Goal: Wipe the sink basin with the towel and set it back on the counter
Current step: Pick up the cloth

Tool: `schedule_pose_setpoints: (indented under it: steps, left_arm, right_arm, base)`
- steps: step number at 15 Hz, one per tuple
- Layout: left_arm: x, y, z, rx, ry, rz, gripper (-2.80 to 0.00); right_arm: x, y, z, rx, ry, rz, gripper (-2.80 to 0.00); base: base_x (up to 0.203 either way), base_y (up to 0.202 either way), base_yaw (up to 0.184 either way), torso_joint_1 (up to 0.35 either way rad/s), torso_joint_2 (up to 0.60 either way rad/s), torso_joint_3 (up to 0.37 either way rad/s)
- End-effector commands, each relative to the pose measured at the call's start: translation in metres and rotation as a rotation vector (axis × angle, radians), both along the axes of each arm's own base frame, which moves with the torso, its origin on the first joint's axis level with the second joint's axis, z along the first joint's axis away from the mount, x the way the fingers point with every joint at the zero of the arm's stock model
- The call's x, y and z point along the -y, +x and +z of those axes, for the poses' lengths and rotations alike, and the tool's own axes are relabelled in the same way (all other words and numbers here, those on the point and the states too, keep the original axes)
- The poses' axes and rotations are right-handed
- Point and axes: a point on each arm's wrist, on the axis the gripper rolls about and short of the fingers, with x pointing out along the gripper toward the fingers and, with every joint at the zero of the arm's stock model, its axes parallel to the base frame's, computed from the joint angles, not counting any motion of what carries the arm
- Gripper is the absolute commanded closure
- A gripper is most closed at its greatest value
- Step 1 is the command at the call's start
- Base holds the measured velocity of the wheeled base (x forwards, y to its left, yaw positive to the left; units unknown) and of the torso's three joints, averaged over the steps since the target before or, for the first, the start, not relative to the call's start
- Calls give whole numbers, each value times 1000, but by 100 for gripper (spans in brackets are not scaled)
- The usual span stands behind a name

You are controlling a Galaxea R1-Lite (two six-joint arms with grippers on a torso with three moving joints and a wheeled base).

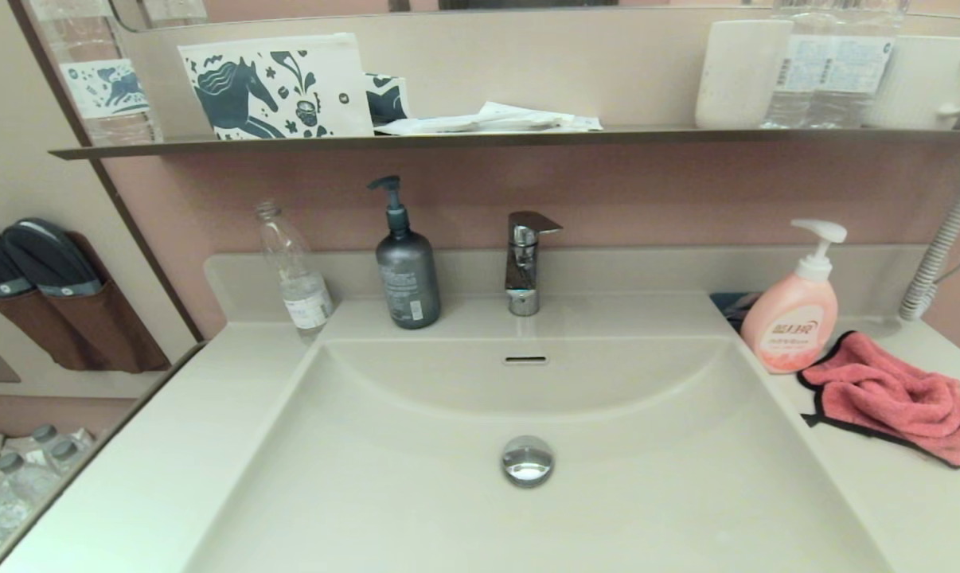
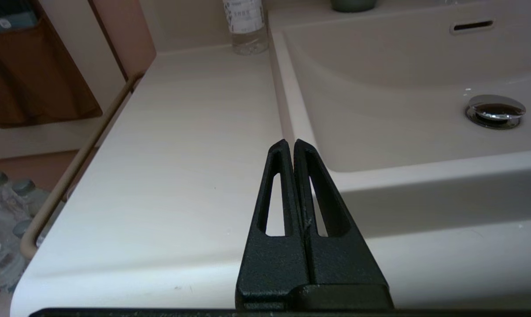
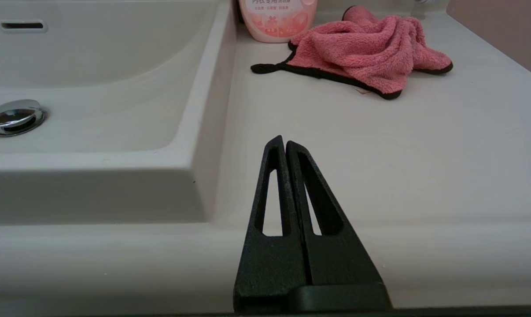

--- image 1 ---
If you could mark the chrome sink faucet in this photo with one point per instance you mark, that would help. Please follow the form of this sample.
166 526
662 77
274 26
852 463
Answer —
521 270

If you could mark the pink cloth black trim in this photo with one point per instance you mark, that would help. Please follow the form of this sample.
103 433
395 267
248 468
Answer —
886 398

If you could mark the chrome sink drain stopper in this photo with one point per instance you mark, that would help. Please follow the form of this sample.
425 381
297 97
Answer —
528 461

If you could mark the white ceramic sink basin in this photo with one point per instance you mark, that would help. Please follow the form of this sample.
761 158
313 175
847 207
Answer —
416 493

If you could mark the grey pump soap bottle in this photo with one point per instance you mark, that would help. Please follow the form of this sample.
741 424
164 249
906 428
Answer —
408 278

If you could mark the uncapped clear plastic bottle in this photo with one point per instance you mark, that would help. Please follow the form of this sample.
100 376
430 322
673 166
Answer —
305 298

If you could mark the small teal patterned box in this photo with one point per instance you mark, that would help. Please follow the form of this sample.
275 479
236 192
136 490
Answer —
386 99

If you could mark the dark blue packet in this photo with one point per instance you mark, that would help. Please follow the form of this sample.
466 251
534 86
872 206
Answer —
727 304

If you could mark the white horse print pouch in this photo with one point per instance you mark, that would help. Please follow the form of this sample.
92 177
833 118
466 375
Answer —
273 87

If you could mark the pink hand soap pump bottle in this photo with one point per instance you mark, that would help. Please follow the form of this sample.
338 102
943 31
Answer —
790 326

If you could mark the brown slipper holder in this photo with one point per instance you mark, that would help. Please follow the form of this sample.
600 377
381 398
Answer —
106 326
34 326

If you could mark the clear labelled water bottle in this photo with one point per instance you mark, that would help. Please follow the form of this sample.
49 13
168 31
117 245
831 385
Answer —
802 76
862 76

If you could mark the clear bottle horse print label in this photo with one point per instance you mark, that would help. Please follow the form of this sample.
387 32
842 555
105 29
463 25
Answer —
102 87

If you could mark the metal wall shelf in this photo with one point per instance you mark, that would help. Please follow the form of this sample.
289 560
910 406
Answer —
448 142

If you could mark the wall mirror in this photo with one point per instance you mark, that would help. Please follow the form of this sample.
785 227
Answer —
329 8

